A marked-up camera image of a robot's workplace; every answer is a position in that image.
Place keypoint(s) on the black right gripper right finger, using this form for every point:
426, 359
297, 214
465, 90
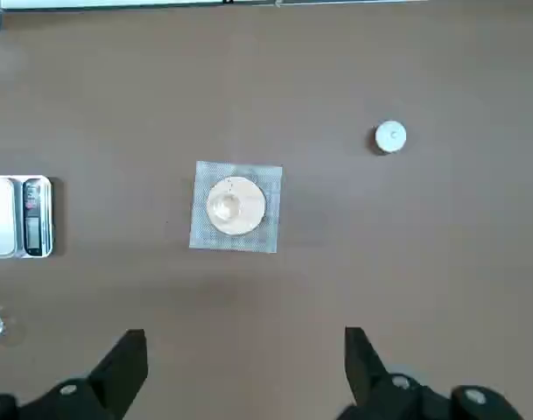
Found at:
366, 372

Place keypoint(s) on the small white round cap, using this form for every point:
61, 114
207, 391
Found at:
390, 136

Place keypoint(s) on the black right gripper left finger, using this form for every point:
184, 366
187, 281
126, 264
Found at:
117, 376

